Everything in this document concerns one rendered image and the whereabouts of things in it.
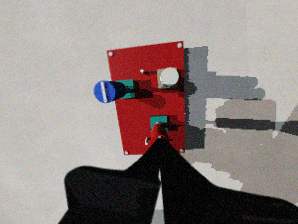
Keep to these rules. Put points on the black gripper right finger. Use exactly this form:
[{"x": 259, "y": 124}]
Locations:
[{"x": 190, "y": 198}]

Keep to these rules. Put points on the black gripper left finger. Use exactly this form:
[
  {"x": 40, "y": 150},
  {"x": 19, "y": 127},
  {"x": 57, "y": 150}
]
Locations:
[{"x": 133, "y": 191}]

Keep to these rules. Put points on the red circuit board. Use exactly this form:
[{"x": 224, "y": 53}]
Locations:
[{"x": 147, "y": 85}]

